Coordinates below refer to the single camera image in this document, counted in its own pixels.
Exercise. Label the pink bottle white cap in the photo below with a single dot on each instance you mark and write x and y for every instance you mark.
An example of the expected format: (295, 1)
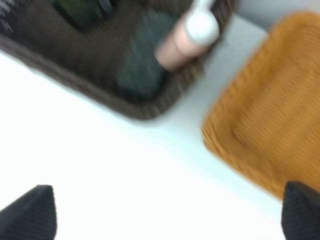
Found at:
(195, 31)

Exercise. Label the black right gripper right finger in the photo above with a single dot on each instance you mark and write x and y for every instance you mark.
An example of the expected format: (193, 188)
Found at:
(300, 219)

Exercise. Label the dark brown wicker basket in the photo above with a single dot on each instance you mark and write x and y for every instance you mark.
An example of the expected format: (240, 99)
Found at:
(81, 44)

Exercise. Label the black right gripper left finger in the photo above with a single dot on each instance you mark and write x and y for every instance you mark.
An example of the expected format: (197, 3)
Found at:
(32, 216)

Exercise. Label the orange wicker basket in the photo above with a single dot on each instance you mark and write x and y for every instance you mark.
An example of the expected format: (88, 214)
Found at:
(266, 124)

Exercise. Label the black whiteboard eraser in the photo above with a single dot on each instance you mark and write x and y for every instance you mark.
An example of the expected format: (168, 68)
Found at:
(140, 76)

